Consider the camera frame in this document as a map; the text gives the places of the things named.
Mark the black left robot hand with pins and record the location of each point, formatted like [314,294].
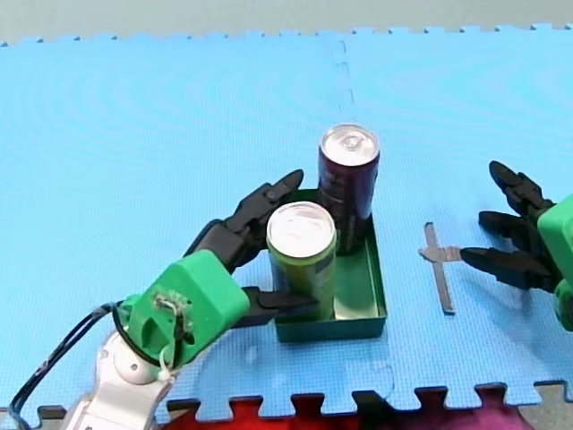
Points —
[233,237]

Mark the green drink can dark band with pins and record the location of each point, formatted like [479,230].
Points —
[304,273]

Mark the shallow green tray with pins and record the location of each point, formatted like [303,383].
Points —
[358,291]

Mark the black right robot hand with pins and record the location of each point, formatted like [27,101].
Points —
[519,266]

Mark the dark purple drink can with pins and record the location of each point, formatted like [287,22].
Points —
[351,197]

